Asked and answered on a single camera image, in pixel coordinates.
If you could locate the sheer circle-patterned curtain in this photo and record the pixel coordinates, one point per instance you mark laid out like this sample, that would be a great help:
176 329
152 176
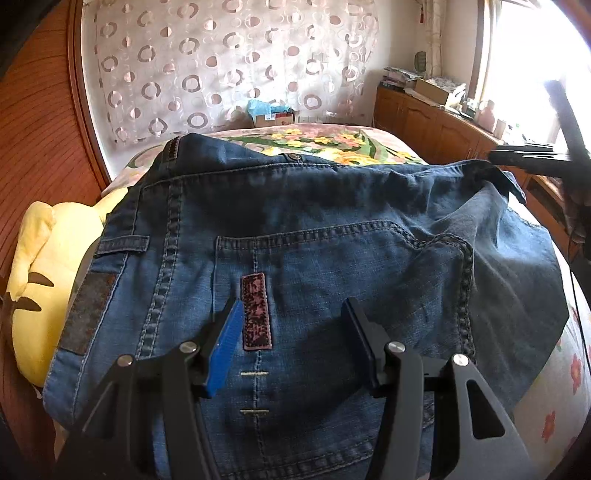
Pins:
231 60

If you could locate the small cardboard box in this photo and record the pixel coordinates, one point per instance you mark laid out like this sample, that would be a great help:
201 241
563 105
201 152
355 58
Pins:
274 119

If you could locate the yellow plush toy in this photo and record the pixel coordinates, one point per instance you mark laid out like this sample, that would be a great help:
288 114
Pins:
41 277

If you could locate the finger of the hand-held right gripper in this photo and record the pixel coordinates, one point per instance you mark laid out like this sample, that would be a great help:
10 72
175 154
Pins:
526 157

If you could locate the wooden cabinet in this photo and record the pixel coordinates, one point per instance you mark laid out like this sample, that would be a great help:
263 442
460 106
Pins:
429 129

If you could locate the floral quilt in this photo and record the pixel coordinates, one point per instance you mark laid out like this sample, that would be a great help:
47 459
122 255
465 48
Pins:
323 143

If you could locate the open cardboard box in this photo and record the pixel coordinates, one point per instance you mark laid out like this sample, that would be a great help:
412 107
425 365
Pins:
438 90

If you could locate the person's right forearm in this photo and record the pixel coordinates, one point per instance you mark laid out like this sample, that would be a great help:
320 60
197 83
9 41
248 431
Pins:
577 207

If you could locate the stack of papers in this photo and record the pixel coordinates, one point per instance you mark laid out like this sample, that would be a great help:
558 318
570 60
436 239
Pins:
397 77

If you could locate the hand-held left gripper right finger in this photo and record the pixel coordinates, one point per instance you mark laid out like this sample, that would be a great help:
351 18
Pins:
364 344

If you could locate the window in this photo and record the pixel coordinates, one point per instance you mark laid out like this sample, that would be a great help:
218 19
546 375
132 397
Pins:
526 60

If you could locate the wooden slatted headboard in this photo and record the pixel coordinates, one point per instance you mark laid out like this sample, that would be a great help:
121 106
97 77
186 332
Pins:
41 138

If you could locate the pink bottle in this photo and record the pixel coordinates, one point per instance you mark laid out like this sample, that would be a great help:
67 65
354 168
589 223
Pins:
487 115

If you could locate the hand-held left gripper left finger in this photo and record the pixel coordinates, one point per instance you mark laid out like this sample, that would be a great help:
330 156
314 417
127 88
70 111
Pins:
225 344

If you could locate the beige side curtain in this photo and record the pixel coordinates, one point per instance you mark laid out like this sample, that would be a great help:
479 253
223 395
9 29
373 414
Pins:
434 37

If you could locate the blue denim pants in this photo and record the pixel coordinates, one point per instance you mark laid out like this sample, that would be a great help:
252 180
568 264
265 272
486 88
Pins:
323 207

